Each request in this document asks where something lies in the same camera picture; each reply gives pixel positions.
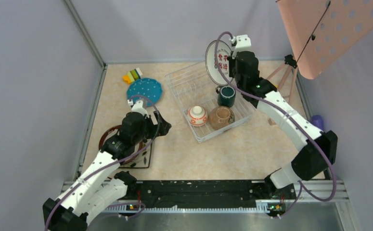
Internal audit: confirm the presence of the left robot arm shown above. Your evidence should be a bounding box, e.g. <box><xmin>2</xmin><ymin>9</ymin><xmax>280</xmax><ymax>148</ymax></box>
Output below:
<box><xmin>42</xmin><ymin>111</ymin><xmax>172</xmax><ymax>231</ymax></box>

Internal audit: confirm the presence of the colourful block stack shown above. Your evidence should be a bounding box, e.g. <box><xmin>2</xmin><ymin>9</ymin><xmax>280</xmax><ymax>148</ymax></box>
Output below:
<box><xmin>122</xmin><ymin>68</ymin><xmax>143</xmax><ymax>84</ymax></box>

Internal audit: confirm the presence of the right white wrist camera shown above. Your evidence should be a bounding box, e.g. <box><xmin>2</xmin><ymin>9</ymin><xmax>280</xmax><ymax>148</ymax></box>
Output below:
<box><xmin>229</xmin><ymin>35</ymin><xmax>252</xmax><ymax>59</ymax></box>

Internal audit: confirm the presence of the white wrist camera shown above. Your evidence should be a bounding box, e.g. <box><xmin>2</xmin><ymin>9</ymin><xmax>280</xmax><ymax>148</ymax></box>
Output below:
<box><xmin>128</xmin><ymin>99</ymin><xmax>149</xmax><ymax>117</ymax></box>
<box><xmin>229</xmin><ymin>35</ymin><xmax>252</xmax><ymax>59</ymax></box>

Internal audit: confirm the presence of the teal polka dot plate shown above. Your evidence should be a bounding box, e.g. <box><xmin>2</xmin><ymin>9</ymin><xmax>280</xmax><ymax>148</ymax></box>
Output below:
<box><xmin>126</xmin><ymin>77</ymin><xmax>163</xmax><ymax>104</ymax></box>

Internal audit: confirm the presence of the dark green mug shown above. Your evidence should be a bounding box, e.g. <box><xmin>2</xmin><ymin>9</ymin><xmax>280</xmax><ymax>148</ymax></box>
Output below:
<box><xmin>216</xmin><ymin>86</ymin><xmax>236</xmax><ymax>108</ymax></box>

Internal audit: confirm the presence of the brown flower glazed bowl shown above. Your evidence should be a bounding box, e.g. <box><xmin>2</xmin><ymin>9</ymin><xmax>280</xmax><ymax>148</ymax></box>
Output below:
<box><xmin>208</xmin><ymin>106</ymin><xmax>235</xmax><ymax>130</ymax></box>

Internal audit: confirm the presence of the white plate with characters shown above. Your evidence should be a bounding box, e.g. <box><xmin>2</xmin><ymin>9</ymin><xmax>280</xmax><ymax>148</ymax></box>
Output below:
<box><xmin>205</xmin><ymin>40</ymin><xmax>232</xmax><ymax>86</ymax></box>

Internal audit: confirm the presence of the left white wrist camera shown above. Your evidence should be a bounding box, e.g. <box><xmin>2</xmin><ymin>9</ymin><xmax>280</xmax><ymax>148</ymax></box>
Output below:
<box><xmin>128</xmin><ymin>99</ymin><xmax>149</xmax><ymax>117</ymax></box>

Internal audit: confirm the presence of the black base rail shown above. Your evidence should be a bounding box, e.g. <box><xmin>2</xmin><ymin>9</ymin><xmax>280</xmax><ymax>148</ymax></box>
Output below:
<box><xmin>123</xmin><ymin>180</ymin><xmax>296</xmax><ymax>209</ymax></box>

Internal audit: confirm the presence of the orange patterned white bowl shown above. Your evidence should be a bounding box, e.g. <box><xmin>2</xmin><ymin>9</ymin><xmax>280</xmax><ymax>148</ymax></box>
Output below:
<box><xmin>187</xmin><ymin>105</ymin><xmax>208</xmax><ymax>127</ymax></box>

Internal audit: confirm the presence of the red rimmed round plate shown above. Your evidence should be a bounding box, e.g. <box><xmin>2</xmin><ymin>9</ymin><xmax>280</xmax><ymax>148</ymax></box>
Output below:
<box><xmin>98</xmin><ymin>125</ymin><xmax>143</xmax><ymax>165</ymax></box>

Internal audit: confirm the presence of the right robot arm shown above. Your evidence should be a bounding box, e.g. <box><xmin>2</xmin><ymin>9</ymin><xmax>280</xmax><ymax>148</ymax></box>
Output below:
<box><xmin>227</xmin><ymin>51</ymin><xmax>338</xmax><ymax>198</ymax></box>

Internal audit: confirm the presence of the pink perforated music stand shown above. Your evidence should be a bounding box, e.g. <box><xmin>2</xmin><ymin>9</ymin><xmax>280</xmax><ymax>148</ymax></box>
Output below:
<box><xmin>266</xmin><ymin>0</ymin><xmax>373</xmax><ymax>104</ymax></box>

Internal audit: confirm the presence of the white wire dish rack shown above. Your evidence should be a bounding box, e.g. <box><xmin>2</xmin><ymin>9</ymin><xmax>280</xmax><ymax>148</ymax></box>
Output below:
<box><xmin>164</xmin><ymin>61</ymin><xmax>254</xmax><ymax>143</ymax></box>

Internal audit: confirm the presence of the purple handle tool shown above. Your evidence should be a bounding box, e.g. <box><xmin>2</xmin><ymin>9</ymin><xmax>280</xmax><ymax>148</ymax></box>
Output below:
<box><xmin>310</xmin><ymin>115</ymin><xmax>324</xmax><ymax>131</ymax></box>

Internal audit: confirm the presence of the orange wooden toy block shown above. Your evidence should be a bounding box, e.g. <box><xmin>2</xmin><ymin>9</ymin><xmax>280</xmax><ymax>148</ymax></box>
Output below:
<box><xmin>268</xmin><ymin>118</ymin><xmax>276</xmax><ymax>126</ymax></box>

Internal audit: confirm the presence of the square leaf patterned plate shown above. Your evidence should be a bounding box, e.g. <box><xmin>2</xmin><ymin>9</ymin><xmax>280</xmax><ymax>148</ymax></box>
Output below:
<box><xmin>120</xmin><ymin>144</ymin><xmax>153</xmax><ymax>169</ymax></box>

